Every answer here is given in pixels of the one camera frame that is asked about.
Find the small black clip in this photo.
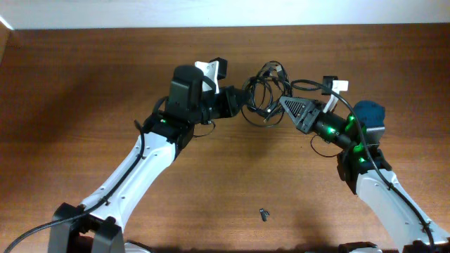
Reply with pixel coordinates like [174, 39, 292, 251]
[259, 208, 270, 222]

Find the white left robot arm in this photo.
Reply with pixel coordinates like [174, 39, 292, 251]
[48, 58, 245, 252]

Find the black cable bundle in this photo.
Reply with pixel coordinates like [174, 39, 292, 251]
[240, 60, 295, 128]

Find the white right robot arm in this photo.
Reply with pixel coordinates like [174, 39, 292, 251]
[280, 96, 449, 252]

